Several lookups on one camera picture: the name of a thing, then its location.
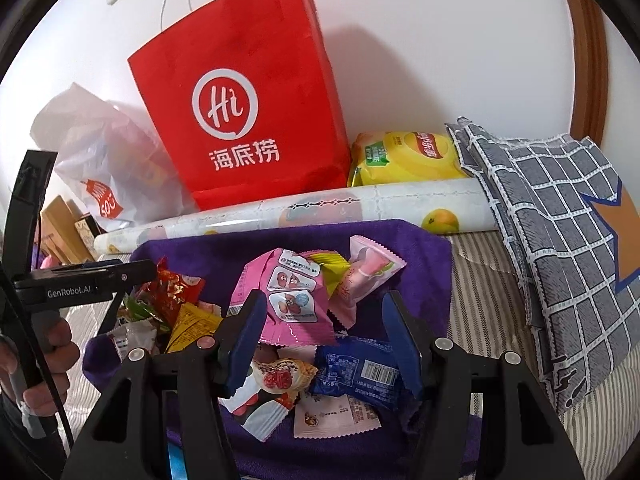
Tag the magenta snack packet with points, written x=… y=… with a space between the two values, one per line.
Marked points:
x=290 y=295

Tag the wooden door frame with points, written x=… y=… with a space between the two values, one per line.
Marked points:
x=585 y=60

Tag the white plastic shopping bag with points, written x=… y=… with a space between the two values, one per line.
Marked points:
x=100 y=160

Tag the pink plush toy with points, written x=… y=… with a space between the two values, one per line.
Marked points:
x=48 y=261

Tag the white pink snack packet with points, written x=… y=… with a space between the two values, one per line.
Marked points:
x=337 y=416

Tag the yellow green snack packet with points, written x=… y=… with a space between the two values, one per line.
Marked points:
x=327 y=264

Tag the yellow chips bag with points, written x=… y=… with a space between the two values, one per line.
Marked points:
x=405 y=160

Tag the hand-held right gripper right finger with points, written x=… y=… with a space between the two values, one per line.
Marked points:
x=402 y=350

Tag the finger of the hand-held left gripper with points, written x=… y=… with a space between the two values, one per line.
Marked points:
x=100 y=272
x=27 y=210

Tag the purple towel covered tray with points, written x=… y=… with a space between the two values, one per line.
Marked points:
x=425 y=270

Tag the person's left hand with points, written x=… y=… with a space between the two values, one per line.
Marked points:
x=62 y=350

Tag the fruit print paper roll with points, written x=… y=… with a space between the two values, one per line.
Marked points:
x=390 y=205

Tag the blue cookie packet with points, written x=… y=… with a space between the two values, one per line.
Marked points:
x=355 y=370

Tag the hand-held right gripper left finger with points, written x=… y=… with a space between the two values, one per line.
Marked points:
x=240 y=355

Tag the panda print snack packet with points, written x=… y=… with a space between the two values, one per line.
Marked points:
x=260 y=417

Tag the brown patterned notebook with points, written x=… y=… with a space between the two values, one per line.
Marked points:
x=89 y=234

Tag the red paper shopping bag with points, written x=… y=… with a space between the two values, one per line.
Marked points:
x=240 y=85

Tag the wooden headboard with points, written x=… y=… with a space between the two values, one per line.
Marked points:
x=57 y=230

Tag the checked cloth bag with star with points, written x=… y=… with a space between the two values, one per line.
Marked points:
x=560 y=260

